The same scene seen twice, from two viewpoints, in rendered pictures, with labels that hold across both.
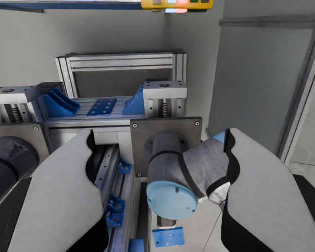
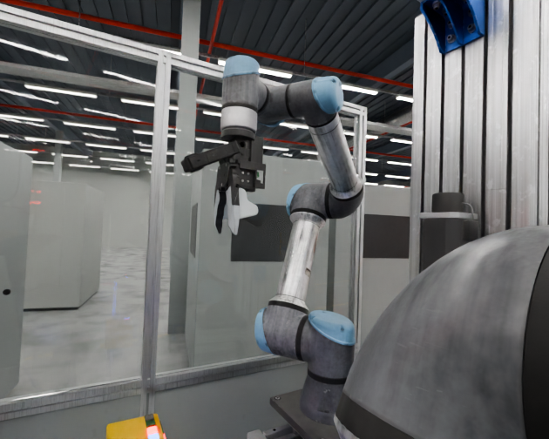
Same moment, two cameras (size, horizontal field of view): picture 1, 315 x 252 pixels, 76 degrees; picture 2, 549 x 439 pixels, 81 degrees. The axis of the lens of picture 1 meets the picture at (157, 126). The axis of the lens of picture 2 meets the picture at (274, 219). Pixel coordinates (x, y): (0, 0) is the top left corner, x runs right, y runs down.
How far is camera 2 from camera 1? 0.65 m
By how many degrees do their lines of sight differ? 79
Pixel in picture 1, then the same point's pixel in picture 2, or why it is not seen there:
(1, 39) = not seen: outside the picture
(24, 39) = not seen: outside the picture
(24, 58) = not seen: outside the picture
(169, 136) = (304, 401)
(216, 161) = (275, 319)
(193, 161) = (288, 332)
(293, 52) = (176, 408)
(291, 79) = (202, 393)
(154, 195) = (332, 324)
